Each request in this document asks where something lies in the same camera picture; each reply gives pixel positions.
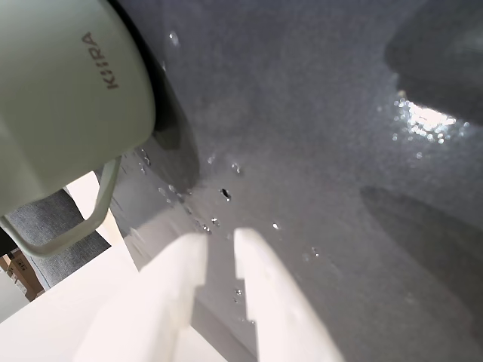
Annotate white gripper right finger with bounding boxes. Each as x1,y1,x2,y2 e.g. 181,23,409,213
233,227,345,362

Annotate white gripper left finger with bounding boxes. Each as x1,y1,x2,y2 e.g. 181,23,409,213
72,232,210,362

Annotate pale green metal cup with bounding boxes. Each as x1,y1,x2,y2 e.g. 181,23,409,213
0,0,158,259

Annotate grey fabric chair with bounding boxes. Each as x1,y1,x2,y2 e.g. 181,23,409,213
6,187,112,292

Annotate brown cardboard box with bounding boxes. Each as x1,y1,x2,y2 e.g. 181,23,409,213
0,251,47,302

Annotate dark grey table mat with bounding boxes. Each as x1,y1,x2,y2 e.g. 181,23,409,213
94,0,483,362

